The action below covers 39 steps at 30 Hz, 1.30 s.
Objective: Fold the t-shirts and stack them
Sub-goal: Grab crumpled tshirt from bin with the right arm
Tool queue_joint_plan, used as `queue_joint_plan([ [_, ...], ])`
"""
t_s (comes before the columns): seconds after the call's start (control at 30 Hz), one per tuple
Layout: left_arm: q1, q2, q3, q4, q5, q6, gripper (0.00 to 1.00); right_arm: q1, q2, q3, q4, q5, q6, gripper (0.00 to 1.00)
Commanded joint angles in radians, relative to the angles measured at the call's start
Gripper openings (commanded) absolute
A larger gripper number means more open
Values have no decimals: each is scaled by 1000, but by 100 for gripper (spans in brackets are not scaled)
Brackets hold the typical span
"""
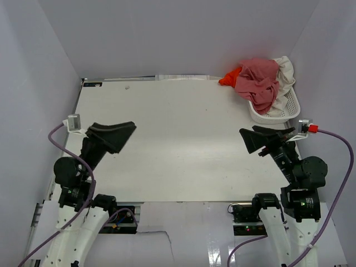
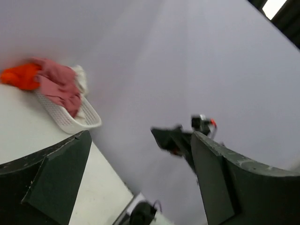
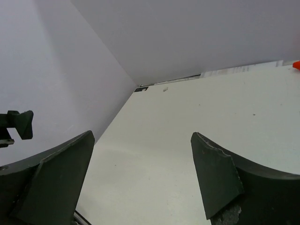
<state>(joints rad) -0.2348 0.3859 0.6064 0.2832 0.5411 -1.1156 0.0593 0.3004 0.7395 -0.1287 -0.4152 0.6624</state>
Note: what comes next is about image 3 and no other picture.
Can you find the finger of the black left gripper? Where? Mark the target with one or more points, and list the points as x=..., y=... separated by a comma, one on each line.
x=22, y=122

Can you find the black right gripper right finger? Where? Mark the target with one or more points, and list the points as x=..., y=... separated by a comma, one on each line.
x=237, y=191

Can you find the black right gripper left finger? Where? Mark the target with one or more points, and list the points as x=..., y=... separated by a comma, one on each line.
x=44, y=189

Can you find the orange t shirt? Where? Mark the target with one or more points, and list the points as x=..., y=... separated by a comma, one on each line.
x=296, y=65

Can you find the black corner label plate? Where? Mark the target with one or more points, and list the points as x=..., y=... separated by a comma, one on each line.
x=141, y=89

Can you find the printed paper sheets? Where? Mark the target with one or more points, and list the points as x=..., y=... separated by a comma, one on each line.
x=247, y=68

